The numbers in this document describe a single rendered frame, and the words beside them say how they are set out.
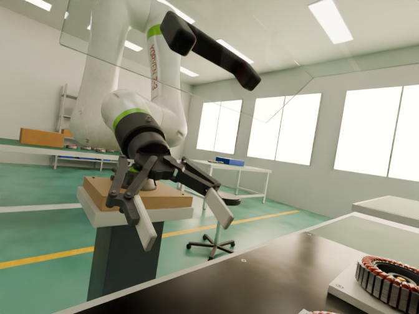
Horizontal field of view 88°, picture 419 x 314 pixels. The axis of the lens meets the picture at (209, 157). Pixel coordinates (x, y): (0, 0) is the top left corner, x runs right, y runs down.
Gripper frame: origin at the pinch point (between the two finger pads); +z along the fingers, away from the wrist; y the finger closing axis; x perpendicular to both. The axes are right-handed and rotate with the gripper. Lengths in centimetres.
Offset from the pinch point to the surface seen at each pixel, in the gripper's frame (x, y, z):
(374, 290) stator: 3.4, -19.7, 19.0
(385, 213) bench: -21, -156, 9
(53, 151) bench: -122, -2, -188
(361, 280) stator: 2.4, -21.0, 17.3
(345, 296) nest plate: 0.8, -17.0, 17.5
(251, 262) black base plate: -6.3, -12.5, 5.9
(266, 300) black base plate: -2.1, -6.2, 12.1
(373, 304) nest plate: 2.7, -17.9, 19.9
